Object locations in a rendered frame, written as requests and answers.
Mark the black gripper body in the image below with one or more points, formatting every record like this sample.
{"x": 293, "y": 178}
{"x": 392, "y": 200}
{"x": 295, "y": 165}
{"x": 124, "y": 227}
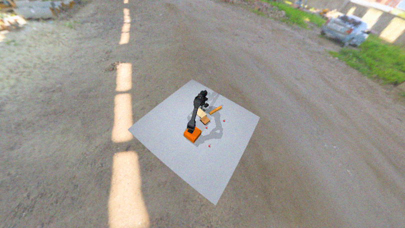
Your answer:
{"x": 203, "y": 102}

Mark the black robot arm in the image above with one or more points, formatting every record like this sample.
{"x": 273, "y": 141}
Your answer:
{"x": 197, "y": 103}

